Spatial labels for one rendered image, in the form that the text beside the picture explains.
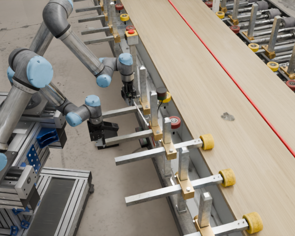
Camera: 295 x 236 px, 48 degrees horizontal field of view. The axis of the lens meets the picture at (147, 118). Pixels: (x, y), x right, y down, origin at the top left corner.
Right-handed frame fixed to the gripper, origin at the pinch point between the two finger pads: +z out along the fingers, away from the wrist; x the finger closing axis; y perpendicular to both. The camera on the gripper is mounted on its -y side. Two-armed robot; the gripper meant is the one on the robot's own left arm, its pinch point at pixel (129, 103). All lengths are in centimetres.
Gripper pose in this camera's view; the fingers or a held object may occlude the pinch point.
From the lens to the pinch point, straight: 209.9
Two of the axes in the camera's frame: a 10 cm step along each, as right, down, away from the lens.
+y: 2.6, 6.3, -7.3
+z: 0.4, 7.5, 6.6
